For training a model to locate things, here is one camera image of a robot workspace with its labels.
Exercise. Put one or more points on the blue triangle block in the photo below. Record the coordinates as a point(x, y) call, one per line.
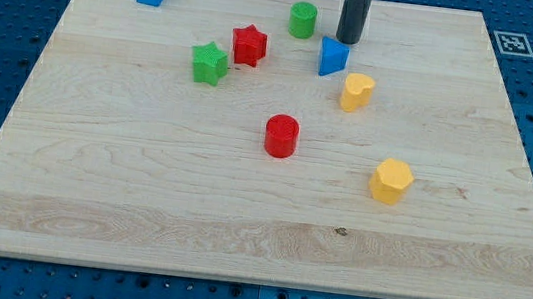
point(333, 56)

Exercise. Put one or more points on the green cylinder block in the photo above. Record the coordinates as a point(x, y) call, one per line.
point(303, 16)

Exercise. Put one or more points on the green star block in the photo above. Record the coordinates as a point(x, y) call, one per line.
point(210, 63)

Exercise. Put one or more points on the red cylinder block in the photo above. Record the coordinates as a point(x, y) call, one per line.
point(281, 136)

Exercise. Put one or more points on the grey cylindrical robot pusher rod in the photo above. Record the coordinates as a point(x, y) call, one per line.
point(352, 20)

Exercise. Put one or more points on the yellow heart block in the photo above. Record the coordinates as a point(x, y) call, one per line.
point(357, 91)

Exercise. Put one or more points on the red star block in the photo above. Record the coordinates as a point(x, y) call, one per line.
point(249, 45)

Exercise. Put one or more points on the yellow hexagon block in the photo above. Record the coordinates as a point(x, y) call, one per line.
point(390, 181)

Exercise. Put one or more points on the white fiducial marker tag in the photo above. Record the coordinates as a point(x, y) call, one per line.
point(513, 44)

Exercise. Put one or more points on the light wooden board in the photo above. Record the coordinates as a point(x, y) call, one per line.
point(112, 156)

